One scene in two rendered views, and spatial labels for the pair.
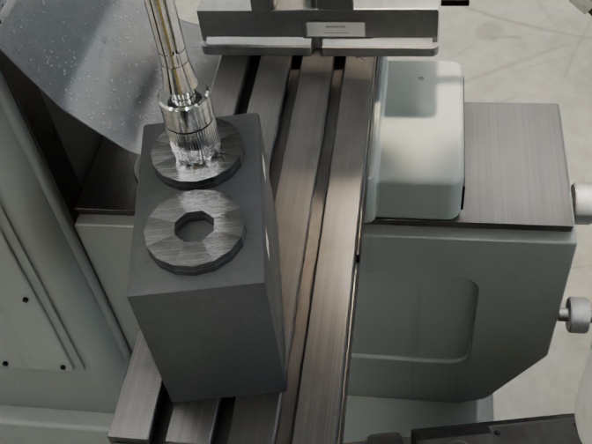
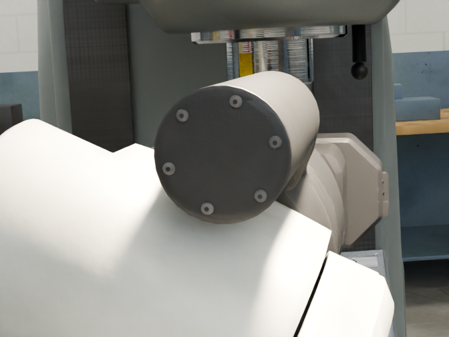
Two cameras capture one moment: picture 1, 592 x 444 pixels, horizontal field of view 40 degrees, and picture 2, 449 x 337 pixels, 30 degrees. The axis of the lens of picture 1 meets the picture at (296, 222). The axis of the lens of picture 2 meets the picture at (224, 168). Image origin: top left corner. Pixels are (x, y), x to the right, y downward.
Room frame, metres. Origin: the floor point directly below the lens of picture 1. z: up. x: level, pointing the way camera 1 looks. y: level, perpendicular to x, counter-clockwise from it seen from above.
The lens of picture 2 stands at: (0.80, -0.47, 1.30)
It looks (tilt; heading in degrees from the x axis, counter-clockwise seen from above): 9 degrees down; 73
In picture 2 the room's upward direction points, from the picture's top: 3 degrees counter-clockwise
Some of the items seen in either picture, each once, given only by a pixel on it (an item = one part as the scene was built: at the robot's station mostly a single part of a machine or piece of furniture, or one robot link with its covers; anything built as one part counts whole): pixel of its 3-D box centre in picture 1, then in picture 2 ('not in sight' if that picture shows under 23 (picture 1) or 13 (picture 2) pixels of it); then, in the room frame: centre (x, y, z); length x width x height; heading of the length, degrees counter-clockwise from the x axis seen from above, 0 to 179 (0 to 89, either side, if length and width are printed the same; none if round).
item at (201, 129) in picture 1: (190, 125); not in sight; (0.57, 0.08, 1.16); 0.05 x 0.05 x 0.06
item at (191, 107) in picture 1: (183, 96); not in sight; (0.57, 0.08, 1.19); 0.05 x 0.05 x 0.01
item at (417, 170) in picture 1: (305, 127); not in sight; (0.96, -0.04, 0.79); 0.50 x 0.35 x 0.12; 77
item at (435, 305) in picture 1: (333, 266); not in sight; (0.95, -0.06, 0.43); 0.80 x 0.30 x 0.60; 77
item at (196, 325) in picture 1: (214, 253); not in sight; (0.52, 0.09, 1.03); 0.22 x 0.12 x 0.20; 177
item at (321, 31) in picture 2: not in sight; (268, 33); (0.96, -0.04, 1.31); 0.09 x 0.09 x 0.01
